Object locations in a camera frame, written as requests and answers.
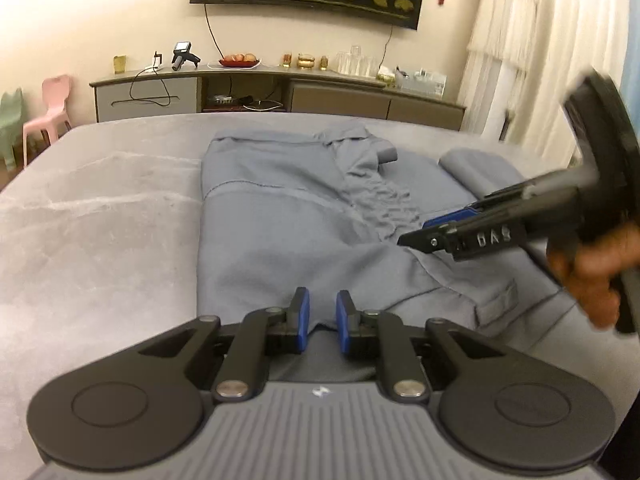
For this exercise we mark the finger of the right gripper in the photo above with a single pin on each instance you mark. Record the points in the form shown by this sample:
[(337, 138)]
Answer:
[(453, 216)]

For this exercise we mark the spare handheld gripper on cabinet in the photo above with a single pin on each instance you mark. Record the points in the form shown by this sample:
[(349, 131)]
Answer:
[(182, 53)]

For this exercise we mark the pink plastic chair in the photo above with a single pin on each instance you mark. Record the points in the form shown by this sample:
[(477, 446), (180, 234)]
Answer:
[(55, 92)]

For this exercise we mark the person right hand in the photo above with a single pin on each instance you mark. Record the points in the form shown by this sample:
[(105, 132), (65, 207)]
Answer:
[(587, 276)]

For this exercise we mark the grey trousers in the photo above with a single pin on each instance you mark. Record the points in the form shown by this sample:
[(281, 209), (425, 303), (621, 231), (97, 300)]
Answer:
[(324, 212)]

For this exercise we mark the white phone charger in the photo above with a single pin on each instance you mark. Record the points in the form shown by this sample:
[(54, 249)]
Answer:
[(157, 60)]

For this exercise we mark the white lace curtain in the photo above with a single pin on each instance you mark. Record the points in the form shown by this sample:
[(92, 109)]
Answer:
[(524, 55)]

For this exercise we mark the glass cups cluster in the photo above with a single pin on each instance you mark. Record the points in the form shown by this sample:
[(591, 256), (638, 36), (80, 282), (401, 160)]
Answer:
[(355, 63)]

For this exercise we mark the green plastic chair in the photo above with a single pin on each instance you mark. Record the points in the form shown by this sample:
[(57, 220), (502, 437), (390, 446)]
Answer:
[(12, 118)]

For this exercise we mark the red fruit plate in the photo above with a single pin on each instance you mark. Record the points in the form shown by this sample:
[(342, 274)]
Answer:
[(239, 60)]

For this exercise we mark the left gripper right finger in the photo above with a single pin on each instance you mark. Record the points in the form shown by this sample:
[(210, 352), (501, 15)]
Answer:
[(493, 403)]

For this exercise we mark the yellow cup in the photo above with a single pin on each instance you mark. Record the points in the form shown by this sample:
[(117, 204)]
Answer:
[(119, 62)]

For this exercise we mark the gold ornament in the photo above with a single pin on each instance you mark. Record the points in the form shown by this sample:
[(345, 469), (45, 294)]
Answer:
[(304, 62)]

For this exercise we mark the white tray with items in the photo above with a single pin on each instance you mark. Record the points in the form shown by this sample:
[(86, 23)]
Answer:
[(420, 82)]

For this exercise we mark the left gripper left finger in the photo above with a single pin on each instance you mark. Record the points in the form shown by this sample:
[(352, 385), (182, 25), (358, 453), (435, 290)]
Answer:
[(142, 404)]

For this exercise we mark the long TV cabinet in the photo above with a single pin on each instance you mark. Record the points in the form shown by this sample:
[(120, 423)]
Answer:
[(265, 89)]

